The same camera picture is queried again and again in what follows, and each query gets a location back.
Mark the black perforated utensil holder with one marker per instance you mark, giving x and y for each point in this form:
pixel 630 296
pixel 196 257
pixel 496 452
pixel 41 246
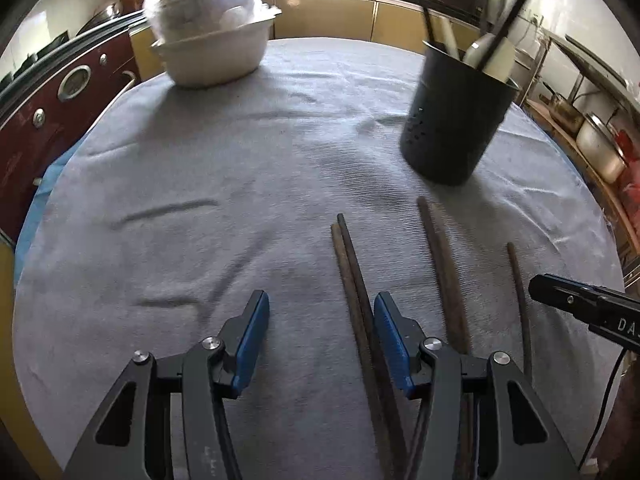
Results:
pixel 450 125

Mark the dark red built-in oven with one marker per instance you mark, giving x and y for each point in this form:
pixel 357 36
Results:
pixel 60 105

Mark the yellow kitchen cabinet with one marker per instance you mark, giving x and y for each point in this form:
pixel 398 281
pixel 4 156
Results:
pixel 325 15
pixel 20 385

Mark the white plastic spoon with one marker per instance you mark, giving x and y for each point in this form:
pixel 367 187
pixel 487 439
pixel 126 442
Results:
pixel 500 60

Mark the grey tablecloth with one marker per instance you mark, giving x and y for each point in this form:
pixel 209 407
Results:
pixel 200 160

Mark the large white basin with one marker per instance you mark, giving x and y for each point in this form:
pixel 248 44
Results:
pixel 215 57

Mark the small golden pot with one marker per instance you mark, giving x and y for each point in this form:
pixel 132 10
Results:
pixel 562 110

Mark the blue under cloth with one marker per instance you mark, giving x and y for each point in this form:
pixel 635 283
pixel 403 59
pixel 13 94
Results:
pixel 45 180

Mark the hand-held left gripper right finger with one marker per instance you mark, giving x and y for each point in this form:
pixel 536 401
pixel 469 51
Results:
pixel 392 340

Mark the person's right hand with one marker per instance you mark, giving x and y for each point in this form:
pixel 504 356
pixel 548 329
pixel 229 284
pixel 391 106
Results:
pixel 625 430

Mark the metal storage rack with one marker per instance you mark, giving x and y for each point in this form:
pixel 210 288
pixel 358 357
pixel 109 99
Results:
pixel 595 67

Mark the brown wooden chopstick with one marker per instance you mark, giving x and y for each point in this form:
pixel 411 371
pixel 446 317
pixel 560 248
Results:
pixel 445 275
pixel 520 300
pixel 350 300

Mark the wall socket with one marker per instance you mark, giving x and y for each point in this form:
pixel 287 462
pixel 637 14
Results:
pixel 536 20

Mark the gas stove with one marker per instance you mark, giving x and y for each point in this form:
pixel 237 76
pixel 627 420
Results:
pixel 50 42

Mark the red plastic bag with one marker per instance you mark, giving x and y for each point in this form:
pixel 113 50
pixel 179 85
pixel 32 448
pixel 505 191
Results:
pixel 631 180

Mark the black kitchen countertop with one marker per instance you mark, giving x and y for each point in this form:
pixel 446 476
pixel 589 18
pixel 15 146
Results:
pixel 50 55

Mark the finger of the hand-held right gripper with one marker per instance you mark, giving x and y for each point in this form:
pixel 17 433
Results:
pixel 560 295

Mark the steel wok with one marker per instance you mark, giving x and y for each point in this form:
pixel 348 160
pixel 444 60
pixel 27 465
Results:
pixel 105 12

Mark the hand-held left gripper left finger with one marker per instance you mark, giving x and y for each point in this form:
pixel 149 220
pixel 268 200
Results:
pixel 252 340

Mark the steel pot with lid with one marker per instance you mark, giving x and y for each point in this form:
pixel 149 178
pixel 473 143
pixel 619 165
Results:
pixel 600 147

